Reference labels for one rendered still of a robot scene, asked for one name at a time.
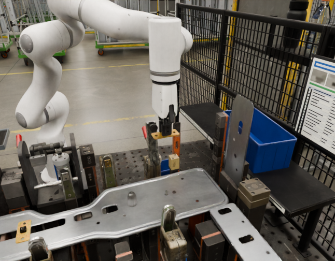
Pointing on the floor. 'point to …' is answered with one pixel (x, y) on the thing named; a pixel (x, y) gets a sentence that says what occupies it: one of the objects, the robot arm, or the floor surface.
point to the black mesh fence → (329, 41)
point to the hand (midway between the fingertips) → (165, 127)
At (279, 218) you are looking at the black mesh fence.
